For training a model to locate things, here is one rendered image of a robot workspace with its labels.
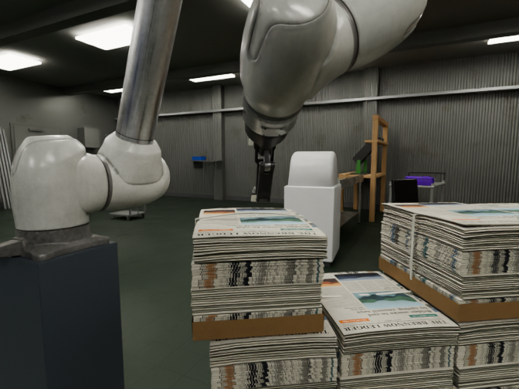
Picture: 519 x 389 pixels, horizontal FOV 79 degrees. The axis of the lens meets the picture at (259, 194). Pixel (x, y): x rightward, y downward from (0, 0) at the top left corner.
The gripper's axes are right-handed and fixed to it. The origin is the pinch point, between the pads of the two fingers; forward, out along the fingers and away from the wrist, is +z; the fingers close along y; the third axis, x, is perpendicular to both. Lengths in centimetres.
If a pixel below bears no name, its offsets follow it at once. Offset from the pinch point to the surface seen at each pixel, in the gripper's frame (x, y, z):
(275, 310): 3.5, 29.3, 9.5
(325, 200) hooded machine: 107, -84, 259
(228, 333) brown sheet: -6.6, 33.4, 11.0
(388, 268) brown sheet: 47, 18, 39
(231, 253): -5.9, 17.8, 2.7
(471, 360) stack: 52, 43, 17
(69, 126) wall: -467, -537, 831
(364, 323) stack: 25.7, 33.2, 15.4
